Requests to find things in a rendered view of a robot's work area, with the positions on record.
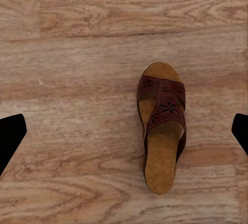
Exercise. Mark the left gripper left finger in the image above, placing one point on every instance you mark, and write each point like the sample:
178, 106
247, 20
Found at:
12, 131

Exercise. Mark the sandal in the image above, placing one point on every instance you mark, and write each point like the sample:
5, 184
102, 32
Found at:
161, 106

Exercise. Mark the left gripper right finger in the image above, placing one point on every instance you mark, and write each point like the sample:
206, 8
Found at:
240, 130

